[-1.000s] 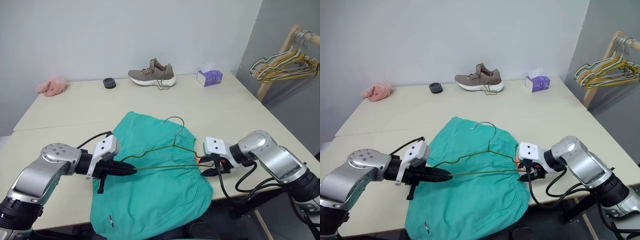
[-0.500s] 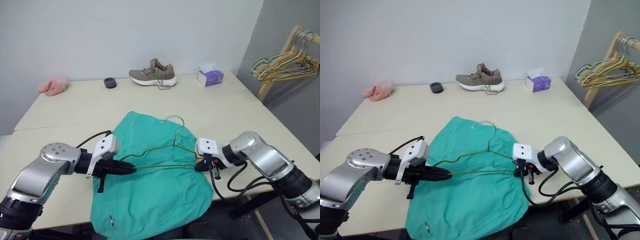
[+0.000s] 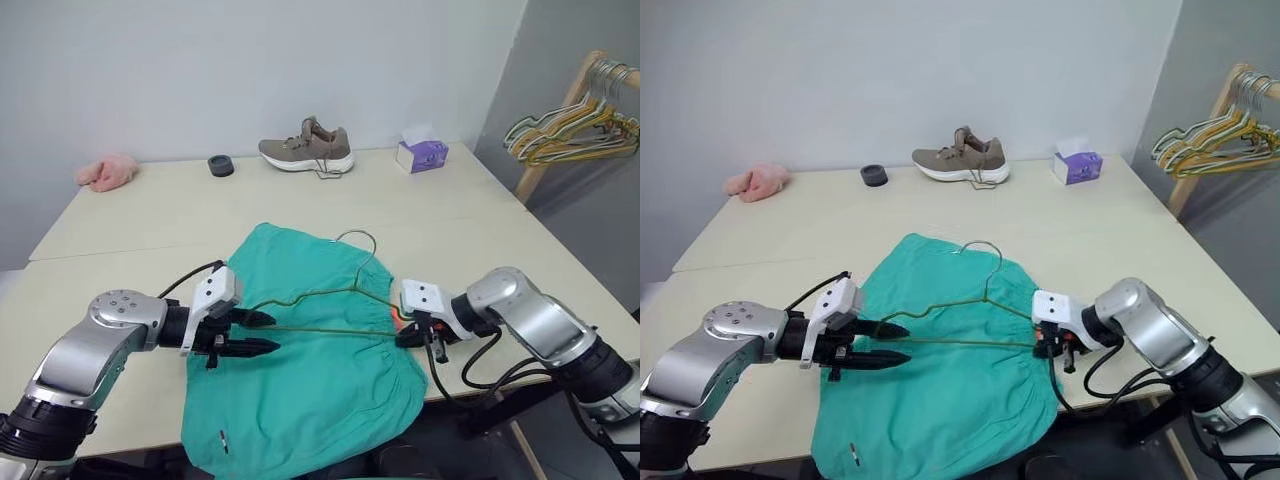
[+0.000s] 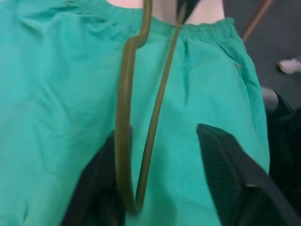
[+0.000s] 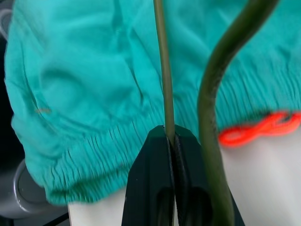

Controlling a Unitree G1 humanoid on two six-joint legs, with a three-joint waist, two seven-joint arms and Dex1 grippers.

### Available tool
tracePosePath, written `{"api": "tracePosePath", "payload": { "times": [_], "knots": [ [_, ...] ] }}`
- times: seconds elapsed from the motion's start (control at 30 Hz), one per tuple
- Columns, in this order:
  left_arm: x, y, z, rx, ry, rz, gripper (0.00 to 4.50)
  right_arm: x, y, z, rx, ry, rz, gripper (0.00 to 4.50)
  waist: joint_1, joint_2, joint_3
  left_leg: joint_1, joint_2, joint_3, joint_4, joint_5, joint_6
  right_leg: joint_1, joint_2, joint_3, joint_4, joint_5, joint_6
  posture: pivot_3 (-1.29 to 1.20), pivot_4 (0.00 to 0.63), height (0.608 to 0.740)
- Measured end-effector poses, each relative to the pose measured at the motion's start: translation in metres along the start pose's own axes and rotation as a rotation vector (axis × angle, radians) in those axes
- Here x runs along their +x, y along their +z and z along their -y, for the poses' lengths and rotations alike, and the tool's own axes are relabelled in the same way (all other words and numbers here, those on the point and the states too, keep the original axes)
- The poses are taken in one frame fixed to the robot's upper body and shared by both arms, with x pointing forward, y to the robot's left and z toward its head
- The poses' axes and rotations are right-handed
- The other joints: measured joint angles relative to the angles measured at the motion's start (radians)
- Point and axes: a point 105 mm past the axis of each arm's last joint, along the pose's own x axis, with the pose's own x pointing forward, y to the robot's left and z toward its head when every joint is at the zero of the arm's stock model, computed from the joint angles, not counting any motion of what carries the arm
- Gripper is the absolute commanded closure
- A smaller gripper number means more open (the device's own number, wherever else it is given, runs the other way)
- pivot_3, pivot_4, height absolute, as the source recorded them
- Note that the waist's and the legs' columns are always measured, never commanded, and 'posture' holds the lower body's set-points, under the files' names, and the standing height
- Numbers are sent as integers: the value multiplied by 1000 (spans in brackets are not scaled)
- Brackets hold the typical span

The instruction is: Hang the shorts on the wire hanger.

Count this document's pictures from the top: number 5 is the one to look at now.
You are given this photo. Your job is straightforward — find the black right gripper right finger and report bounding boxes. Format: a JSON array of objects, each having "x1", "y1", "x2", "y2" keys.
[{"x1": 173, "y1": 125, "x2": 246, "y2": 226}]

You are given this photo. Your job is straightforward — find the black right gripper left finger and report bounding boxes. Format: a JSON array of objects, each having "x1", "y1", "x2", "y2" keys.
[{"x1": 125, "y1": 125, "x2": 175, "y2": 226}]

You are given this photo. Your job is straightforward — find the olive green wire hanger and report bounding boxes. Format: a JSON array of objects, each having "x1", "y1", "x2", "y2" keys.
[{"x1": 153, "y1": 0, "x2": 279, "y2": 226}]

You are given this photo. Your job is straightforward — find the teal green shorts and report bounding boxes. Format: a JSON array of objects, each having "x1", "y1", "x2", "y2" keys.
[{"x1": 4, "y1": 0, "x2": 301, "y2": 206}]

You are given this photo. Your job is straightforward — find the grey round stool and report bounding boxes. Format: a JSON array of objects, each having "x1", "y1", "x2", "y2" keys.
[{"x1": 12, "y1": 160, "x2": 68, "y2": 214}]

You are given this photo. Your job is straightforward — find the orange drawstring cord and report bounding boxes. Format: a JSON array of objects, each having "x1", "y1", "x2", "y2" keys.
[{"x1": 218, "y1": 112, "x2": 301, "y2": 150}]

